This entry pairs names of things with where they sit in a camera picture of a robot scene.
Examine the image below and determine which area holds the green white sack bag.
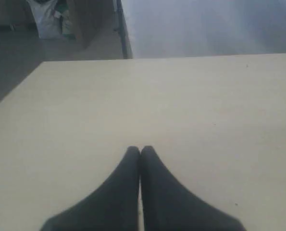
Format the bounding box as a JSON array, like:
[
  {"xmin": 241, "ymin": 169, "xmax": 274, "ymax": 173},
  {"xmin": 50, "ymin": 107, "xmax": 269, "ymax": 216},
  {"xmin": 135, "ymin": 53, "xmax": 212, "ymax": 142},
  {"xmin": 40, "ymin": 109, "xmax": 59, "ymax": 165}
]
[{"xmin": 54, "ymin": 0, "xmax": 75, "ymax": 39}]

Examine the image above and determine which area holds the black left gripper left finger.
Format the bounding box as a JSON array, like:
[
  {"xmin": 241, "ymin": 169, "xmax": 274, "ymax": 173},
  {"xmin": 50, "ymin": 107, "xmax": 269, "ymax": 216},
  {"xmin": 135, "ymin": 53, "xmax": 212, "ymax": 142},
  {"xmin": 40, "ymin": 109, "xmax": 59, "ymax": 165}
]
[{"xmin": 41, "ymin": 146, "xmax": 140, "ymax": 231}]

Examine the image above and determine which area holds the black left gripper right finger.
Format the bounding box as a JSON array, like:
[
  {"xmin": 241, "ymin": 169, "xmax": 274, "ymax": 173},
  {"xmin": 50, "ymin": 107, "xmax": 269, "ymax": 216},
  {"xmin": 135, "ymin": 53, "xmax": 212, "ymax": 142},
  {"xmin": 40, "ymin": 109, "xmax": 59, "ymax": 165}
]
[{"xmin": 140, "ymin": 146, "xmax": 245, "ymax": 231}]

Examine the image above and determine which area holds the white backdrop cloth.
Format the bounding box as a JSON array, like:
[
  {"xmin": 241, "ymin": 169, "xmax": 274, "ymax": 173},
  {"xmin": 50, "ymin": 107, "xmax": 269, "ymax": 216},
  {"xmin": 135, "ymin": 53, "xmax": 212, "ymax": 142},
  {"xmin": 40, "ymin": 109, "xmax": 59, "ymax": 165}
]
[{"xmin": 122, "ymin": 0, "xmax": 286, "ymax": 58}]

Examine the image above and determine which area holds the black backdrop stand pole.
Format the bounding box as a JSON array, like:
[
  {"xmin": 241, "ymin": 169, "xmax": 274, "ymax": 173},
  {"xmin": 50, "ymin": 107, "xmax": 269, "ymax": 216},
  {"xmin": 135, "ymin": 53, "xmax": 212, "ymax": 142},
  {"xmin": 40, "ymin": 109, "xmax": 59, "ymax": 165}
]
[{"xmin": 113, "ymin": 0, "xmax": 133, "ymax": 59}]

